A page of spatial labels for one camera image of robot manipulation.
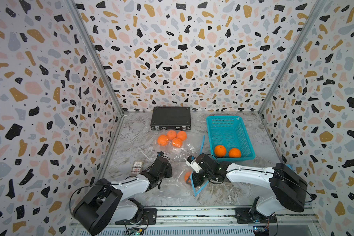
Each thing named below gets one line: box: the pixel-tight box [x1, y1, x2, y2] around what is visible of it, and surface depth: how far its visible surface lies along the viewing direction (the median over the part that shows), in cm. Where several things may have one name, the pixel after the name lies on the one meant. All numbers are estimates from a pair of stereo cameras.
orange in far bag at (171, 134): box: [166, 129, 177, 141], surface depth 105 cm
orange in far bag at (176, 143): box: [172, 138, 183, 148], surface depth 97 cm
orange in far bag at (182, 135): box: [176, 130, 188, 142], surface depth 104 cm
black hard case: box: [150, 106, 192, 131], surface depth 112 cm
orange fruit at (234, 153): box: [228, 147, 242, 158], surface depth 92 cm
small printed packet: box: [130, 160, 145, 176], surface depth 92 cm
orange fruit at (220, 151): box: [214, 145, 227, 158], surface depth 94 cm
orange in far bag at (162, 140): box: [157, 134, 169, 147], surface depth 98 cm
